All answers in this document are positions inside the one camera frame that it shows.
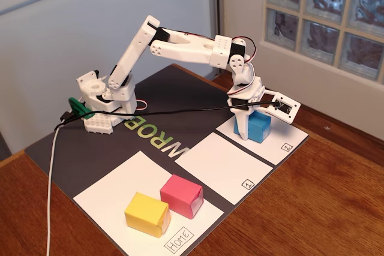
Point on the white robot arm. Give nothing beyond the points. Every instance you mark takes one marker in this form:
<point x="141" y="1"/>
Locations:
<point x="132" y="49"/>

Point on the white paper marked 1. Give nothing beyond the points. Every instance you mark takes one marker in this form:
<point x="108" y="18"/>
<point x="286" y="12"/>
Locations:
<point x="222" y="166"/>

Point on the glass block window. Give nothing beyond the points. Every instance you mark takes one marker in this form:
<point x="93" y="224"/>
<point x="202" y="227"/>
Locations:
<point x="324" y="4"/>

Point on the white paper marked 2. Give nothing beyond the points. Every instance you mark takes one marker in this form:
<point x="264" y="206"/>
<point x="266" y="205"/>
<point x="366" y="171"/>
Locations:
<point x="285" y="139"/>

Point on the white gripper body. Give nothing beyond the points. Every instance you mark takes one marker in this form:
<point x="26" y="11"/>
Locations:
<point x="246" y="98"/>

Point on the dark grey mat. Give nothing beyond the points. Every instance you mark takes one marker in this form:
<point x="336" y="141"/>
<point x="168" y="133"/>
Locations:
<point x="90" y="154"/>

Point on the grey metal door post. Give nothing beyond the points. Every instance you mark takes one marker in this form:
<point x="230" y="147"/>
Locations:
<point x="216" y="13"/>

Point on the pink paper box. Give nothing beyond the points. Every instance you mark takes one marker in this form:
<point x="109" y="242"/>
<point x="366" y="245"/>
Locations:
<point x="180" y="194"/>

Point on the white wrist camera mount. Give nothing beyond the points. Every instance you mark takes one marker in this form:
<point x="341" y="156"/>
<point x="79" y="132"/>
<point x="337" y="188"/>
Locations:
<point x="295" y="106"/>

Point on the green table clamp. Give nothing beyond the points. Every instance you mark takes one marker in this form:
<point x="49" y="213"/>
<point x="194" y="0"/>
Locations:
<point x="78" y="106"/>

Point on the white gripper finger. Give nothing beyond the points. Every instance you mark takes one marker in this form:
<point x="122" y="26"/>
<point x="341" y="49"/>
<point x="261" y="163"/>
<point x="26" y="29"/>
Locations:
<point x="243" y="125"/>

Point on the white paper marked HOME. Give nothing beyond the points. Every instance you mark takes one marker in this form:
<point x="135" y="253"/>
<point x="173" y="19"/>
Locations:
<point x="120" y="178"/>

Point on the yellow paper box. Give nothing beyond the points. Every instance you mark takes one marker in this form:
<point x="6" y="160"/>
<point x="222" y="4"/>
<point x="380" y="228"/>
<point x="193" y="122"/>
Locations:
<point x="145" y="212"/>

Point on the blue paper box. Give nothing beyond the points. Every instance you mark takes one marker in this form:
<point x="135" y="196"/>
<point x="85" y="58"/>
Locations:
<point x="259" y="127"/>

